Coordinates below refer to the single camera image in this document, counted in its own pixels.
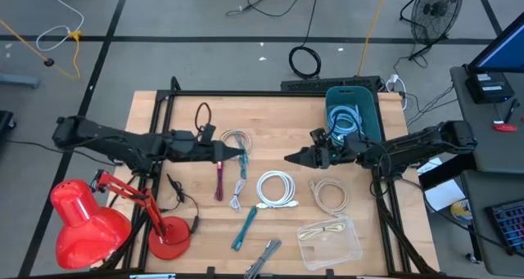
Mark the clear plastic tray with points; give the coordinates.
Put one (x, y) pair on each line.
(327, 254)

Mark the black aluminium table frame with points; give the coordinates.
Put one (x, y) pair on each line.
(266, 93)

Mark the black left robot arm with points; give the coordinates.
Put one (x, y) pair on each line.
(102, 138)

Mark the black floor fan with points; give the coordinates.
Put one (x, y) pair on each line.
(436, 9)

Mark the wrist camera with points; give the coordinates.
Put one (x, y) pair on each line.
(208, 132)
(318, 136)

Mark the black round floor plug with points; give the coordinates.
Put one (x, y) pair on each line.
(49, 61)

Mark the computer monitor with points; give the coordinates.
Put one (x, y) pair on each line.
(505, 50)

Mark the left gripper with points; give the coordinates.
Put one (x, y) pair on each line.
(196, 152)

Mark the black pen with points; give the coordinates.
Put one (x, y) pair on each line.
(511, 111)

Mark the grey metal floor bar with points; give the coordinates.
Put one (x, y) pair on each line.
(18, 81)

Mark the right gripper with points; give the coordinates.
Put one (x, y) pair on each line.
(325, 158)

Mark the backlit keyboard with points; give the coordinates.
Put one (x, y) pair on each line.
(509, 226)

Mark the round printed disc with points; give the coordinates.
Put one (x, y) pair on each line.
(462, 211)

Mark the white paper sheet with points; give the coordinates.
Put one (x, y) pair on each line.
(432, 165)
(444, 195)

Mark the silver metal bracket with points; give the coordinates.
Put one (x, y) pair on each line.
(153, 276)

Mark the red desk lamp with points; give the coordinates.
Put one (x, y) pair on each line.
(86, 226)

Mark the teal plastic bin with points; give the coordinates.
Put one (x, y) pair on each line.
(352, 95)

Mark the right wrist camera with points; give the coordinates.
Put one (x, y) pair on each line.
(318, 136)

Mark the red desk object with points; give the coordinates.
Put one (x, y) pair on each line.
(505, 127)

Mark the small black computer box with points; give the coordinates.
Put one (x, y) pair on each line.
(489, 88)

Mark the black perforated bar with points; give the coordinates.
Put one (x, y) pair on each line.
(311, 84)

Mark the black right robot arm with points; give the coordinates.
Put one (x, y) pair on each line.
(421, 142)

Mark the grey desk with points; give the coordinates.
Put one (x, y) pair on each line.
(499, 156)
(491, 189)

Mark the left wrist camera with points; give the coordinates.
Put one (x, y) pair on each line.
(208, 132)

